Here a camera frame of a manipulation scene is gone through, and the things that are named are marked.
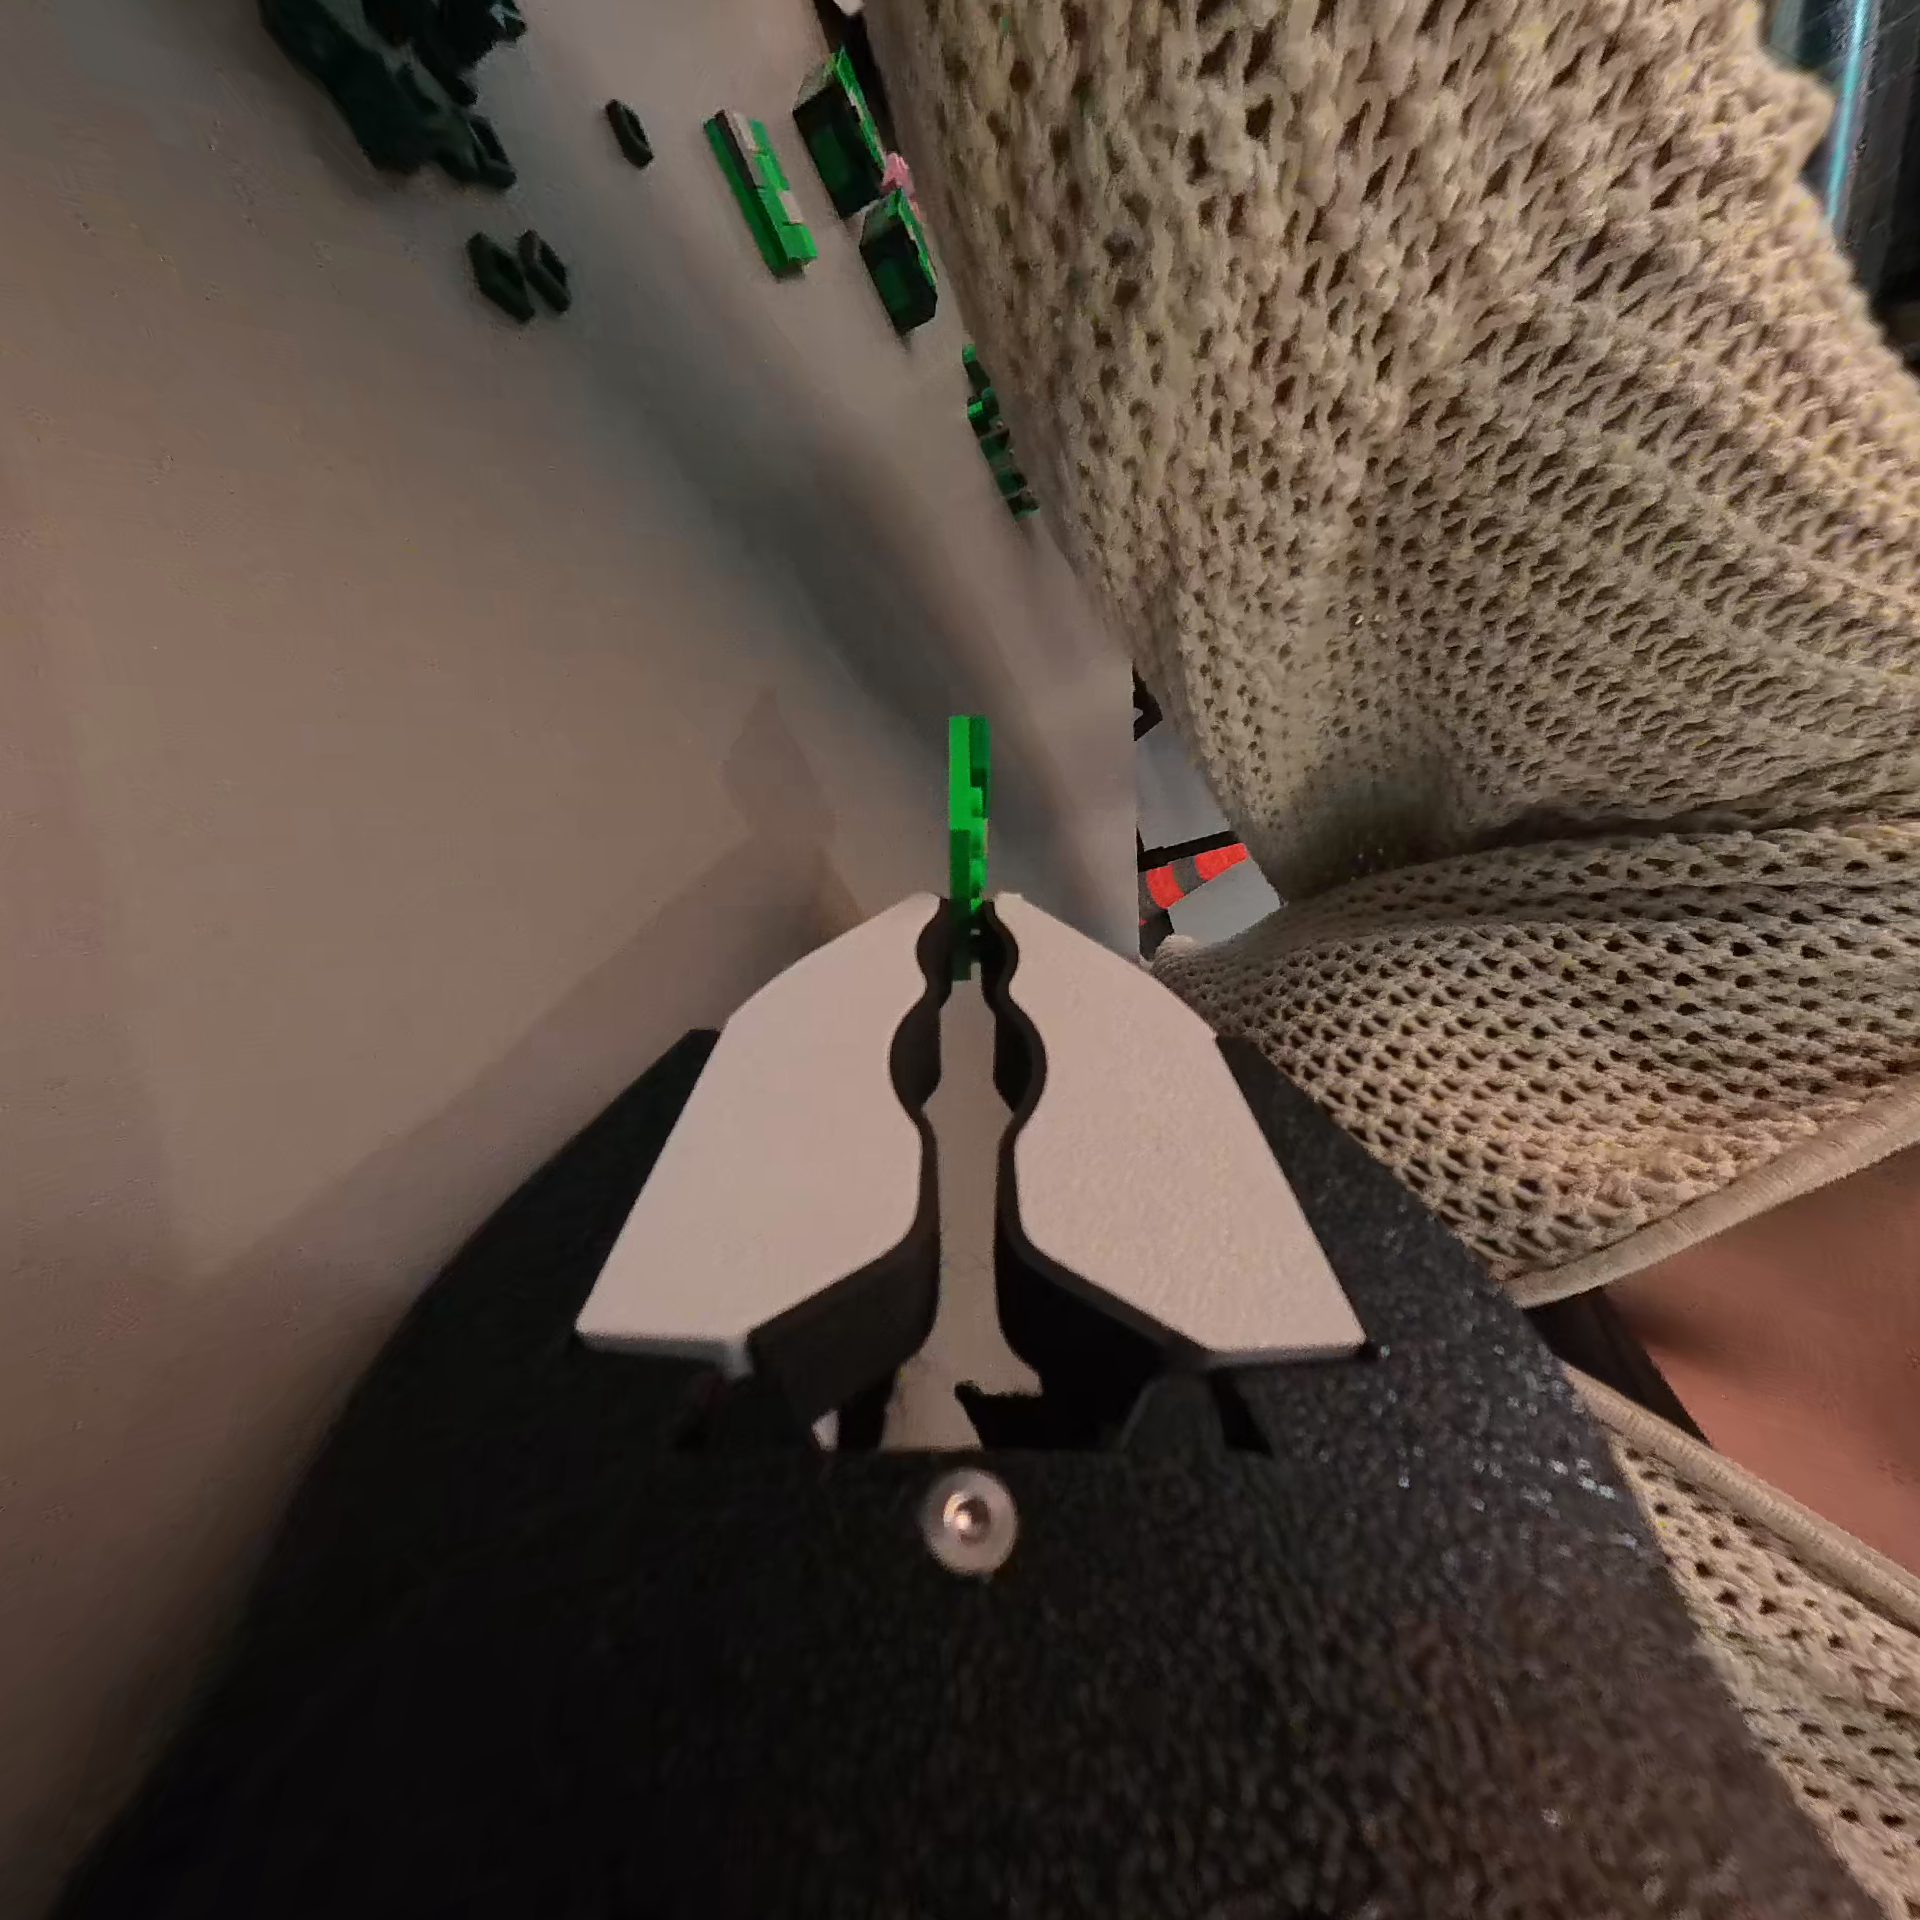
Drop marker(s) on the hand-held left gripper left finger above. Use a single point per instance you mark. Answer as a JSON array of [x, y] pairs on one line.
[[781, 1172]]

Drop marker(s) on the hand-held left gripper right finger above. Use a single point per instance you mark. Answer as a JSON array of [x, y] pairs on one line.
[[1172, 1184]]

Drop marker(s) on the bright green lego base plate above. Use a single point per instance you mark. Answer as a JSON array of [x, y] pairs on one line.
[[964, 811]]

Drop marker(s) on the person's right forearm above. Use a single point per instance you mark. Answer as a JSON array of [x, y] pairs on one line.
[[1349, 376]]

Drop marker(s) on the green lego creeper model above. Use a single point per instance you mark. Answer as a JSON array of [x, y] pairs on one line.
[[998, 436]]

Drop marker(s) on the dark green lego cube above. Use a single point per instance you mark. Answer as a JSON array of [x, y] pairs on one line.
[[901, 264], [838, 136]]

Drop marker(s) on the tiled green lego panel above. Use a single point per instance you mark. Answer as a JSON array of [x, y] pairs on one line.
[[765, 196]]

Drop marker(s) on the pile of dark green lego pieces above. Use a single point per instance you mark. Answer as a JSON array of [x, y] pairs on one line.
[[389, 91]]

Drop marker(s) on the person's left arm, knit sleeve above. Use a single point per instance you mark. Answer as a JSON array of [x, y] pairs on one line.
[[1575, 1049]]

